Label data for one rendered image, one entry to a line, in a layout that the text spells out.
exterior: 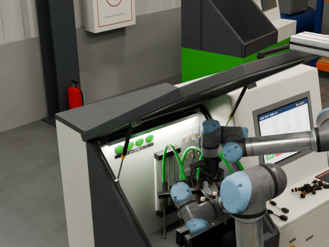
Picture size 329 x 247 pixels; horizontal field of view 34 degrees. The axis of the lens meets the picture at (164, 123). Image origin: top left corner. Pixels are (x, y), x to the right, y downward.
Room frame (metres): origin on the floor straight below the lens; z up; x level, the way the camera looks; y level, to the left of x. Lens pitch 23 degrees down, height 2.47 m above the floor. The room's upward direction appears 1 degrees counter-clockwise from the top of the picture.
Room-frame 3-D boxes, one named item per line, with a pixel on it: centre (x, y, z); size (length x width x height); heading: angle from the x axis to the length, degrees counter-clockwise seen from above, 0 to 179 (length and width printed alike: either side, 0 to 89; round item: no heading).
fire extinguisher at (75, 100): (5.79, 1.01, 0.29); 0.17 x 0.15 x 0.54; 133
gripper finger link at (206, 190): (2.04, -0.18, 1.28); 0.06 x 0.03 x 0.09; 39
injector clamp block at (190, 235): (2.25, -0.21, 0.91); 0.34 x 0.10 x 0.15; 129
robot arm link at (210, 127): (2.05, -0.20, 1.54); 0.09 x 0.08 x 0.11; 80
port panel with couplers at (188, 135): (2.53, -0.14, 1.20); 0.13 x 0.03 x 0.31; 129
